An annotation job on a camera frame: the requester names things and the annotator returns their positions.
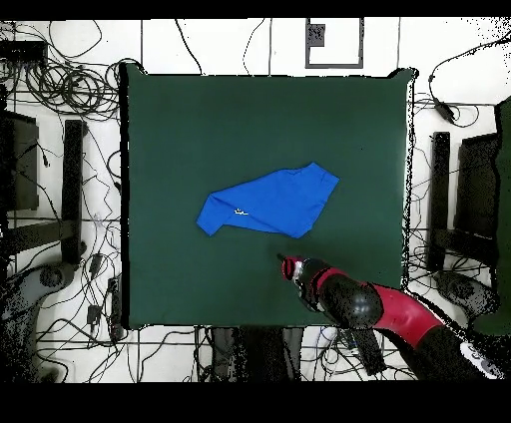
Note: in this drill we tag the blue shirt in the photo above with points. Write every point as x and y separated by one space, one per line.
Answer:
275 199

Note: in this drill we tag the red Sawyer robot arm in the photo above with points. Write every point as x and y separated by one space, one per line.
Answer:
399 311

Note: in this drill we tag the flat black box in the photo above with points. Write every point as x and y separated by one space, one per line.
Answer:
22 50

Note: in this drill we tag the black power strip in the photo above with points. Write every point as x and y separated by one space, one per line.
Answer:
371 355
115 307

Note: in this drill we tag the dark green table cloth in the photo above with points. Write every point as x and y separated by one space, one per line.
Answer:
239 119

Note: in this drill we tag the black equipment box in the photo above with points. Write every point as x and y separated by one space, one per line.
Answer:
22 167
477 187

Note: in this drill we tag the black power adapter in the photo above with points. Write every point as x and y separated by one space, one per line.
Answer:
444 109

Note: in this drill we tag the green hanging cloth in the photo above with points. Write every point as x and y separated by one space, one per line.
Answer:
504 199

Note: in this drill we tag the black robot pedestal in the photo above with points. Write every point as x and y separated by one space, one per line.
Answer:
259 351

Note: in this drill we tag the grey square floor frame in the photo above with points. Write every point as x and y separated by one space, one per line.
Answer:
334 65

